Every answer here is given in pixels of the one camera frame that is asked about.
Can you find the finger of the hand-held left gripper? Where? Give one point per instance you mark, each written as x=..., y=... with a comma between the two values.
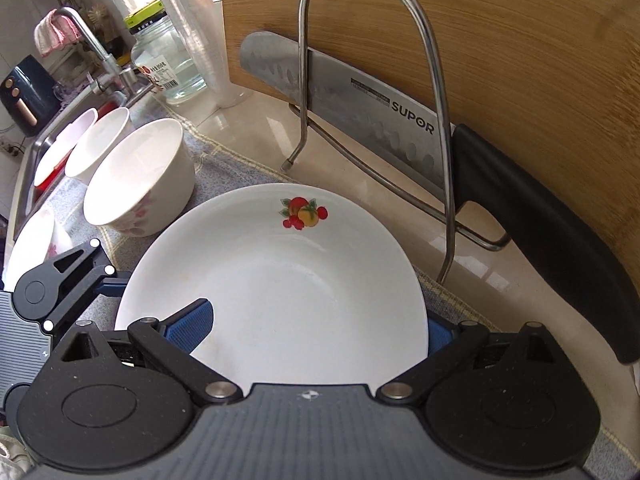
x=115, y=287

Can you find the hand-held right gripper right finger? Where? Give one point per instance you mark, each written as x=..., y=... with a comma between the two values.
x=440, y=337

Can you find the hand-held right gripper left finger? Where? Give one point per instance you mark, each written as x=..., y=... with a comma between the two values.
x=192, y=325

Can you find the white bowl pink flower print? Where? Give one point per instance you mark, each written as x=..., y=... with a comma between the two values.
x=32, y=250
x=97, y=140
x=135, y=180

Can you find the white plate fruit print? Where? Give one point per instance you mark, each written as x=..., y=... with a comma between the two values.
x=300, y=285

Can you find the white drain basket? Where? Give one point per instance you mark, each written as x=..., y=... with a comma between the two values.
x=62, y=145

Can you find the stainless steel sink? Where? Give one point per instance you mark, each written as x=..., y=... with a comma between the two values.
x=30, y=160

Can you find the grey teal checked dish towel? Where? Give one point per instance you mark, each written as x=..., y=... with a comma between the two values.
x=220, y=170

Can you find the metal sink knob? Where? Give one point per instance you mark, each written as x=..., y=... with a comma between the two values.
x=131, y=80

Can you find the dark blue air fryer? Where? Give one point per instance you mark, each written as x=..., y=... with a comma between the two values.
x=27, y=95

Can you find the glass jar yellow lid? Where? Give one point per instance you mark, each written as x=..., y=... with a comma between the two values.
x=165, y=70

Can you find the chrome faucet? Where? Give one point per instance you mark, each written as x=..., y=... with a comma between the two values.
x=102, y=55

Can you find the pink dishcloth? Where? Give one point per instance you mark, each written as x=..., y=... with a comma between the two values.
x=55, y=32

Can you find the tall clear plastic wrap roll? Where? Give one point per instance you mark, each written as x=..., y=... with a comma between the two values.
x=200, y=35

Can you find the wooden cutting board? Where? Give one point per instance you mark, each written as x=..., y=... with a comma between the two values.
x=500, y=35

